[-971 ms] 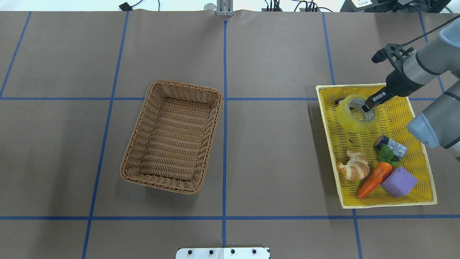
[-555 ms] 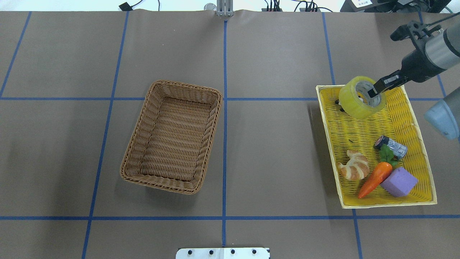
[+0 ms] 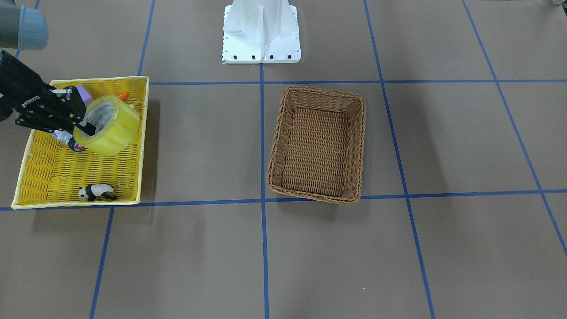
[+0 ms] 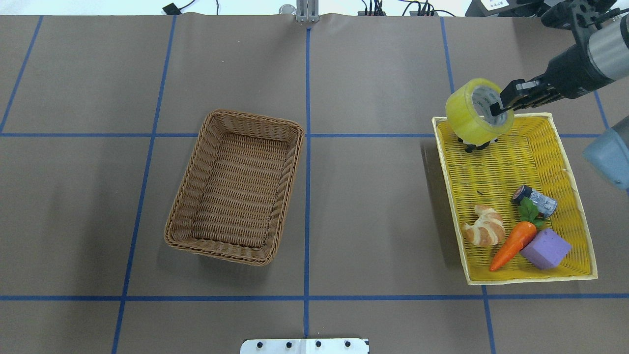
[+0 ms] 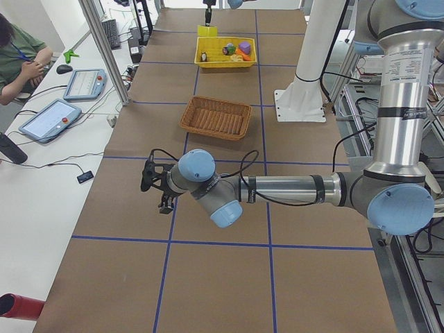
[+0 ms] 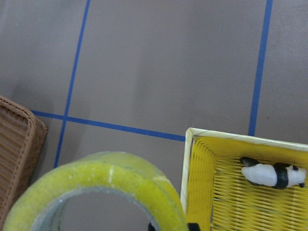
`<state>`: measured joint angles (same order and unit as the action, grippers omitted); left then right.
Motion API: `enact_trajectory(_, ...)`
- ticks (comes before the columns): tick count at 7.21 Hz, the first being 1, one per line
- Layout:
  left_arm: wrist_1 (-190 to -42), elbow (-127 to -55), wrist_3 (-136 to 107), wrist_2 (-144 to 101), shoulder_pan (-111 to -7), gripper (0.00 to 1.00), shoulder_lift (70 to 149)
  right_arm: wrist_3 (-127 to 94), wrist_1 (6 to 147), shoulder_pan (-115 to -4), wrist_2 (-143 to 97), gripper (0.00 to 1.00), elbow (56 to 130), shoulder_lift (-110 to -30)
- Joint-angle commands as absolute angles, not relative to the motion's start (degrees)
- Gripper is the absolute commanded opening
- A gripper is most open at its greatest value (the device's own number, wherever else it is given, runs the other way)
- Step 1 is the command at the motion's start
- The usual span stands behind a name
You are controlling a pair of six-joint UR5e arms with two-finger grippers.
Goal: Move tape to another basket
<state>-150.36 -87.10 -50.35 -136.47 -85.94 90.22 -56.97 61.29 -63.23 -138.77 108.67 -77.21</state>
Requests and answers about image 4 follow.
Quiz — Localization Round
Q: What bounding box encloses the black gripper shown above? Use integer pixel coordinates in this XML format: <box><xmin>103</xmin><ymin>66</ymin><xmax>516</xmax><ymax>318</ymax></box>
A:
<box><xmin>490</xmin><ymin>45</ymin><xmax>612</xmax><ymax>117</ymax></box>

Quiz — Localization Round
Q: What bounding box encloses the yellow tape roll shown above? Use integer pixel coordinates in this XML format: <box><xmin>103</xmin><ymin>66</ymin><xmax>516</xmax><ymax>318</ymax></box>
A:
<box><xmin>445</xmin><ymin>78</ymin><xmax>515</xmax><ymax>146</ymax></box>

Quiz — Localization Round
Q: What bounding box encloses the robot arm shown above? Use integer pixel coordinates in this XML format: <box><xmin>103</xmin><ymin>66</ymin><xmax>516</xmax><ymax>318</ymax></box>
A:
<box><xmin>490</xmin><ymin>16</ymin><xmax>629</xmax><ymax>190</ymax></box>

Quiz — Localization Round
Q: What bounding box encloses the yellow woven basket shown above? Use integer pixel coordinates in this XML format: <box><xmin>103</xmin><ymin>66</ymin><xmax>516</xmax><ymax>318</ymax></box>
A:
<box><xmin>432</xmin><ymin>113</ymin><xmax>598</xmax><ymax>285</ymax></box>

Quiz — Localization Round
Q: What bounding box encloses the brown wicker basket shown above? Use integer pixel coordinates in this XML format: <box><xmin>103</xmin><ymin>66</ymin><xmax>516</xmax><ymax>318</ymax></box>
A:
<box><xmin>164</xmin><ymin>109</ymin><xmax>305</xmax><ymax>266</ymax></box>

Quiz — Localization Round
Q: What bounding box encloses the panda figurine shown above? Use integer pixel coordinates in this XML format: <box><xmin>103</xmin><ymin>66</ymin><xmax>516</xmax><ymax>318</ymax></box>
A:
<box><xmin>457</xmin><ymin>138</ymin><xmax>498</xmax><ymax>153</ymax></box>

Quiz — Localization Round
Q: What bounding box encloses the small black-capped jar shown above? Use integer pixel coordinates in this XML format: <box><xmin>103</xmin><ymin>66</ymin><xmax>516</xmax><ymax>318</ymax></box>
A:
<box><xmin>511</xmin><ymin>184</ymin><xmax>559</xmax><ymax>219</ymax></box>

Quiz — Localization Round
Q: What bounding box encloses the toy carrot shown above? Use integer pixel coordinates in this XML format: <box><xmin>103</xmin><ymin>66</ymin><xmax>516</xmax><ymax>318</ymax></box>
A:
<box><xmin>489</xmin><ymin>197</ymin><xmax>544</xmax><ymax>272</ymax></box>

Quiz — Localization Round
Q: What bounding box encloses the toy croissant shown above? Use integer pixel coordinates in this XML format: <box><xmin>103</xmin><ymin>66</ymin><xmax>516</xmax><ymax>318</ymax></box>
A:
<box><xmin>462</xmin><ymin>205</ymin><xmax>506</xmax><ymax>247</ymax></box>

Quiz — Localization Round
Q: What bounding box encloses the purple foam block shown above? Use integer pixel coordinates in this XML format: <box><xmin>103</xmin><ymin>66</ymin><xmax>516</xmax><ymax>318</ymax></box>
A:
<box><xmin>520</xmin><ymin>229</ymin><xmax>572</xmax><ymax>270</ymax></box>

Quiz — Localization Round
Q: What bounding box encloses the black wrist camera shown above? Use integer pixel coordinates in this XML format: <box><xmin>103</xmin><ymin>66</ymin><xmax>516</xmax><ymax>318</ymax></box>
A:
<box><xmin>541</xmin><ymin>0</ymin><xmax>620</xmax><ymax>45</ymax></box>

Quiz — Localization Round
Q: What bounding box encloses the aluminium post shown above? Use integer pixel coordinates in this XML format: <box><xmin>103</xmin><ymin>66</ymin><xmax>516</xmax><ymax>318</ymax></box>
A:
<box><xmin>295</xmin><ymin>0</ymin><xmax>320</xmax><ymax>23</ymax></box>

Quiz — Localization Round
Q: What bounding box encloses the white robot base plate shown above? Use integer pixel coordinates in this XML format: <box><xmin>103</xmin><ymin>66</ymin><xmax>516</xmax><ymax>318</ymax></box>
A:
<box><xmin>240</xmin><ymin>338</ymin><xmax>371</xmax><ymax>354</ymax></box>

